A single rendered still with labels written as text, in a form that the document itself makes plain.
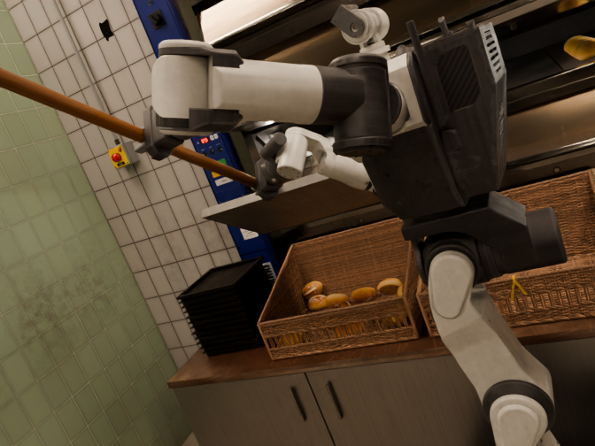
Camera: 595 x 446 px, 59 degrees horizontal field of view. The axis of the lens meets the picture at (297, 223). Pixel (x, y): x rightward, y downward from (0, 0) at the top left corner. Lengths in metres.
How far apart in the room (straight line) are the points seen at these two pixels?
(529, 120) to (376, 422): 1.14
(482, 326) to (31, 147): 2.08
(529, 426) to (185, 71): 0.96
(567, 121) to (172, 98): 1.47
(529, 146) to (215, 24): 1.25
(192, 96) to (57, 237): 1.87
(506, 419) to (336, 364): 0.71
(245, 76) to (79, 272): 1.96
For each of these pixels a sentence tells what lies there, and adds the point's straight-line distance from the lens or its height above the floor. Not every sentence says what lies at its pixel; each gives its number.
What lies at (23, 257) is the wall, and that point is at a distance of 2.45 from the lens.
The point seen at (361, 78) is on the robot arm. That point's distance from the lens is 0.84.
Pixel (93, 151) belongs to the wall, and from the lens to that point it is 2.70.
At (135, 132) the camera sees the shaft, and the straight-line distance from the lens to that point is 1.17.
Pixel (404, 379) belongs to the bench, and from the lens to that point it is 1.76.
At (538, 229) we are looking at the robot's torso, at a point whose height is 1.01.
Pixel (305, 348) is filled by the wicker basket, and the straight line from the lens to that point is 1.87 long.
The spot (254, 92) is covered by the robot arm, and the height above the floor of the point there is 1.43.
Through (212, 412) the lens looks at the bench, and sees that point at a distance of 2.17.
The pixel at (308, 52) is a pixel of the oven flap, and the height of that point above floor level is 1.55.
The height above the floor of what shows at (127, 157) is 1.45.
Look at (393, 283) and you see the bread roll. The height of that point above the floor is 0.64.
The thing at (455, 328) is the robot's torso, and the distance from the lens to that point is 1.15.
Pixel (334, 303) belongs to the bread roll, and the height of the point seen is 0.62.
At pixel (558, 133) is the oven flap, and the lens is 1.97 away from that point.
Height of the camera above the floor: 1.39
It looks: 12 degrees down
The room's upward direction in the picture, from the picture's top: 21 degrees counter-clockwise
